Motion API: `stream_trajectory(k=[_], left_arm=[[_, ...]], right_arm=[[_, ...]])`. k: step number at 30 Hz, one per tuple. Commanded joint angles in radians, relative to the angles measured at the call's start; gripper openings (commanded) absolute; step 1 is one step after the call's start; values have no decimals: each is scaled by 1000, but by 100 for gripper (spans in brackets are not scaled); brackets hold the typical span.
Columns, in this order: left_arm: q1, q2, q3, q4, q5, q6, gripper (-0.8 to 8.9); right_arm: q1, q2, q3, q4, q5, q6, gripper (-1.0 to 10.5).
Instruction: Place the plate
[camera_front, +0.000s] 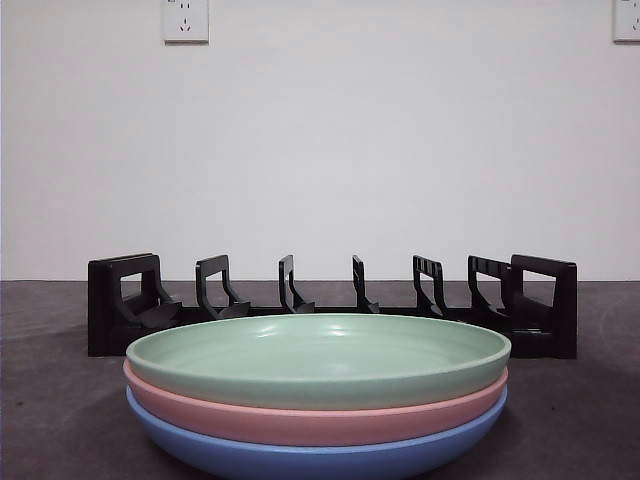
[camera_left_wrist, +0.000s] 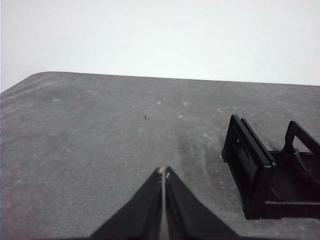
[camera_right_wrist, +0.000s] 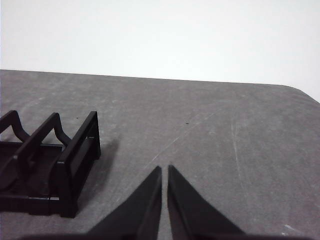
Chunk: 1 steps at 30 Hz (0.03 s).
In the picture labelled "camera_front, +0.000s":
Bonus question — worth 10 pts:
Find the green round plate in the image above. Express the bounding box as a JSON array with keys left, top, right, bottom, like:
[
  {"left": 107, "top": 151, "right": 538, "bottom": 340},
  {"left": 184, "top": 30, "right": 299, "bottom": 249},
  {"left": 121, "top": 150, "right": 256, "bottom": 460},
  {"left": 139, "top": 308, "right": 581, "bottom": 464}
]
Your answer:
[{"left": 124, "top": 313, "right": 513, "bottom": 412}]

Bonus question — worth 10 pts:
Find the pink round plate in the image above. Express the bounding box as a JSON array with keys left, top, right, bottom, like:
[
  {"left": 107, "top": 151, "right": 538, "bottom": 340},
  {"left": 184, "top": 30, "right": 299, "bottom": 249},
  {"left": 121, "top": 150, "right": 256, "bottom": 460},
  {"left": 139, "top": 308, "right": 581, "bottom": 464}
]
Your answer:
[{"left": 122, "top": 362, "right": 510, "bottom": 448}]

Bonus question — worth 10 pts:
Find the blue round plate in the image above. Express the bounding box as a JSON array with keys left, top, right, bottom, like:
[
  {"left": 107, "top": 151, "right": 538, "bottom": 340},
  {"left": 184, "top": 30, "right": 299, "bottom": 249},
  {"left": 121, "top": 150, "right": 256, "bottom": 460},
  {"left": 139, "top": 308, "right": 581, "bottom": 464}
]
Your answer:
[{"left": 124, "top": 387, "right": 508, "bottom": 480}]

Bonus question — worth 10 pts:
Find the black plastic plate rack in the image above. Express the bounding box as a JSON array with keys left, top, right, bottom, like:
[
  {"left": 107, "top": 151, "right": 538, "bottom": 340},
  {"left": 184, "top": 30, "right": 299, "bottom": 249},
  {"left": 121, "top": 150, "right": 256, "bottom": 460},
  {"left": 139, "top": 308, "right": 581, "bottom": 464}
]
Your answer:
[{"left": 87, "top": 252, "right": 579, "bottom": 360}]

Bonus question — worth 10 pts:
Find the white wall socket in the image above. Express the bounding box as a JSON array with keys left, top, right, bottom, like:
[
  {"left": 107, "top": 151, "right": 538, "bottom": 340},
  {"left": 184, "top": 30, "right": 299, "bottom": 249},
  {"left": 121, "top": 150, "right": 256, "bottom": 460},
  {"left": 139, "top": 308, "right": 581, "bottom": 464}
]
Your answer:
[
  {"left": 162, "top": 0, "right": 210, "bottom": 44},
  {"left": 612, "top": 0, "right": 640, "bottom": 43}
]

